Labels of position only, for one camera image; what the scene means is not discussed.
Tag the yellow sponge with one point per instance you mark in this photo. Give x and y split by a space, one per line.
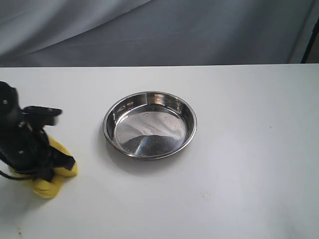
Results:
47 180

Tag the stainless steel round pan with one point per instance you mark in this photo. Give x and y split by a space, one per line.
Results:
150 125

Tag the grey backdrop cloth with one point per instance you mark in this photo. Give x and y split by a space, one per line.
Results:
87 33

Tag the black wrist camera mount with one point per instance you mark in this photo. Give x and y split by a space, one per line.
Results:
41 116

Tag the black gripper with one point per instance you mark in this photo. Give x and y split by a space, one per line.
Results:
23 146

